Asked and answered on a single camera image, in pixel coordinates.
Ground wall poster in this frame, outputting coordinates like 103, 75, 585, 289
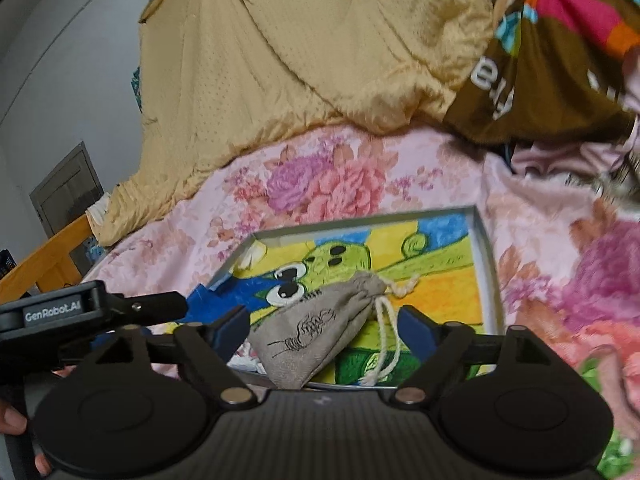
130, 65, 146, 111

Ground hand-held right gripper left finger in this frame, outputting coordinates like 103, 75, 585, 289
80, 305, 253, 406

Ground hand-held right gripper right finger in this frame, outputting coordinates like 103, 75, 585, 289
395, 305, 563, 405

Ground brown multicoloured garment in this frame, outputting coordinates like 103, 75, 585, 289
442, 0, 640, 148

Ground pink floral bed sheet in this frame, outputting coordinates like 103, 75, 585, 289
50, 125, 640, 480

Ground yellow quilt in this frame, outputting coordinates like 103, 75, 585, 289
95, 0, 496, 248

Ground grey door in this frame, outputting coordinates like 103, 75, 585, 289
29, 141, 105, 241

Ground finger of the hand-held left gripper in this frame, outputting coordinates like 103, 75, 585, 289
106, 291, 190, 328

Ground black crate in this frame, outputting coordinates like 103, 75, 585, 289
0, 247, 21, 278

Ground grey drawstring pouch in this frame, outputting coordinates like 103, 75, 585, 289
247, 272, 421, 391

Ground white pillow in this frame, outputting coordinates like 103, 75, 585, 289
86, 192, 111, 228

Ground grey box with cartoon lining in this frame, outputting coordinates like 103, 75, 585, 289
207, 205, 503, 391

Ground person's left hand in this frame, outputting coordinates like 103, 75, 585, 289
0, 404, 52, 478

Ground pink cloth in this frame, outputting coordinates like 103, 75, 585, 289
510, 125, 640, 196

